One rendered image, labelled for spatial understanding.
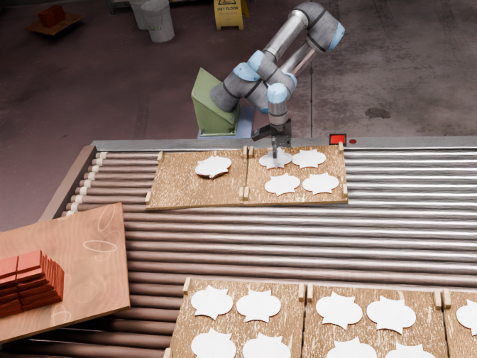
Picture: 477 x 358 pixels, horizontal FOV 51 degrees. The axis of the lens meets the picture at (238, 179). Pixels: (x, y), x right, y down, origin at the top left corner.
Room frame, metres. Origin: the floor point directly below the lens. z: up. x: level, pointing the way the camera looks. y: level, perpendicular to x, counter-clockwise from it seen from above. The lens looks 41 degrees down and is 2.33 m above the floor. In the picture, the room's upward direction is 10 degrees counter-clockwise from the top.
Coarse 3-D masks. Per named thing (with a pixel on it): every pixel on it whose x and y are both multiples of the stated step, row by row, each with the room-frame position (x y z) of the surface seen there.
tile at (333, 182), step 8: (312, 176) 1.52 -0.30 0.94; (320, 176) 1.51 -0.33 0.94; (328, 176) 1.50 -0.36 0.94; (304, 184) 1.48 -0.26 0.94; (312, 184) 1.47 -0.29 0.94; (320, 184) 1.46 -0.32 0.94; (328, 184) 1.46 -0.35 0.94; (336, 184) 1.45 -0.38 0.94; (320, 192) 1.42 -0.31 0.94; (328, 192) 1.41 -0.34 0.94
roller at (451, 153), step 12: (96, 156) 1.97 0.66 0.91; (108, 156) 1.96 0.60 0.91; (120, 156) 1.94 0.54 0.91; (132, 156) 1.92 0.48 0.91; (144, 156) 1.91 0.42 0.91; (156, 156) 1.89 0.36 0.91; (348, 156) 1.64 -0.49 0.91; (360, 156) 1.63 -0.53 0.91; (372, 156) 1.61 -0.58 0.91; (384, 156) 1.60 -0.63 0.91; (396, 156) 1.59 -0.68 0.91; (408, 156) 1.57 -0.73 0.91; (420, 156) 1.56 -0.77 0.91; (432, 156) 1.55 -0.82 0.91; (444, 156) 1.53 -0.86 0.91; (456, 156) 1.52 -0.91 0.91; (468, 156) 1.51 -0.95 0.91
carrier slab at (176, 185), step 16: (176, 160) 1.80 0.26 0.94; (192, 160) 1.78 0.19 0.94; (240, 160) 1.72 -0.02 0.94; (160, 176) 1.71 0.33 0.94; (176, 176) 1.69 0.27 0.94; (192, 176) 1.67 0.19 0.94; (224, 176) 1.63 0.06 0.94; (240, 176) 1.61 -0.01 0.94; (160, 192) 1.60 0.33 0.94; (176, 192) 1.58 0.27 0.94; (192, 192) 1.56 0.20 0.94; (208, 192) 1.55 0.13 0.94; (224, 192) 1.53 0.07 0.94; (160, 208) 1.51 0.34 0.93; (176, 208) 1.50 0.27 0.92
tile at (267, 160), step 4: (268, 152) 1.73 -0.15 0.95; (272, 152) 1.72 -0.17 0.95; (284, 152) 1.70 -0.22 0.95; (264, 156) 1.70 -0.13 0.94; (268, 156) 1.70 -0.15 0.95; (272, 156) 1.69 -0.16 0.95; (288, 156) 1.66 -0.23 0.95; (260, 160) 1.68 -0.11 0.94; (264, 160) 1.68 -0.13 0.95; (268, 160) 1.67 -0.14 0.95; (272, 160) 1.67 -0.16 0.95; (288, 160) 1.64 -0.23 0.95; (260, 164) 1.66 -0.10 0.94; (264, 164) 1.65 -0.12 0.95; (268, 164) 1.64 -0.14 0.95; (272, 164) 1.64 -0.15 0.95; (280, 164) 1.62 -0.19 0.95; (284, 164) 1.62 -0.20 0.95; (268, 168) 1.62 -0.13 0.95
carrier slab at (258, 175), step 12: (336, 156) 1.62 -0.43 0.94; (252, 168) 1.65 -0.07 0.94; (264, 168) 1.63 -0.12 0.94; (276, 168) 1.62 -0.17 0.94; (288, 168) 1.60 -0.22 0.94; (312, 168) 1.58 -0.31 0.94; (324, 168) 1.56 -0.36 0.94; (336, 168) 1.55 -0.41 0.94; (252, 180) 1.57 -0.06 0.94; (264, 180) 1.56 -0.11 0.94; (300, 180) 1.52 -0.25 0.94; (252, 192) 1.50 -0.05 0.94; (264, 192) 1.48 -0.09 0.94; (300, 192) 1.45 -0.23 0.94; (312, 192) 1.43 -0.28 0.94; (336, 192) 1.41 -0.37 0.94; (252, 204) 1.44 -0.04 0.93; (264, 204) 1.43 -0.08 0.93; (276, 204) 1.42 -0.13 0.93; (288, 204) 1.41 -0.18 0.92; (300, 204) 1.40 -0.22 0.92
